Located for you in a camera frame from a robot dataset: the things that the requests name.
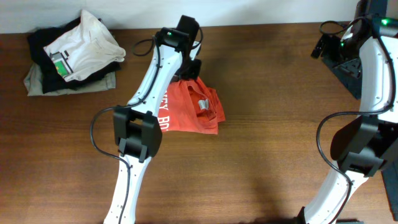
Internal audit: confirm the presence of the orange soccer t-shirt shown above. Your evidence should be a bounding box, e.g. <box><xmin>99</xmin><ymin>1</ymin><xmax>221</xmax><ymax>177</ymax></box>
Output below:
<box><xmin>158</xmin><ymin>78</ymin><xmax>226</xmax><ymax>134</ymax></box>

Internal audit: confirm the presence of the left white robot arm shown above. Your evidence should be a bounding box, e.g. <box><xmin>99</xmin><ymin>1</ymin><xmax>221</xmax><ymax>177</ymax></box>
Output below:
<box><xmin>101</xmin><ymin>27</ymin><xmax>203</xmax><ymax>223</ymax></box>

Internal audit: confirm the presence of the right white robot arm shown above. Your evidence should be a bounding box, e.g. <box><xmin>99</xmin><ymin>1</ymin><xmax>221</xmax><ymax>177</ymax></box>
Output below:
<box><xmin>295</xmin><ymin>12</ymin><xmax>397</xmax><ymax>223</ymax></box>

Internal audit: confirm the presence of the dark navy t-shirt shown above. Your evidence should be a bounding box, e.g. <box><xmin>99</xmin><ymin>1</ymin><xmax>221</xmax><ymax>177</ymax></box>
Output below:
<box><xmin>303</xmin><ymin>48</ymin><xmax>397</xmax><ymax>223</ymax></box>

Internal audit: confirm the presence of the white folded t-shirt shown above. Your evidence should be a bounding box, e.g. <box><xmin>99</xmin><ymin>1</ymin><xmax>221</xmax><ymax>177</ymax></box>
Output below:
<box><xmin>43</xmin><ymin>10</ymin><xmax>126</xmax><ymax>82</ymax></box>

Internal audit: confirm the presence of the black folded garment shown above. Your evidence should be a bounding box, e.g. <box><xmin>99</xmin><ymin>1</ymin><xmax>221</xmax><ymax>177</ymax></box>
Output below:
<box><xmin>27</xmin><ymin>17</ymin><xmax>121</xmax><ymax>93</ymax></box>

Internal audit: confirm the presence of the beige folded garment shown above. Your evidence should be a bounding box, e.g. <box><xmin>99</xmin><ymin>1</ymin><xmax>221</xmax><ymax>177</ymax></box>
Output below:
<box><xmin>24</xmin><ymin>63</ymin><xmax>116</xmax><ymax>96</ymax></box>

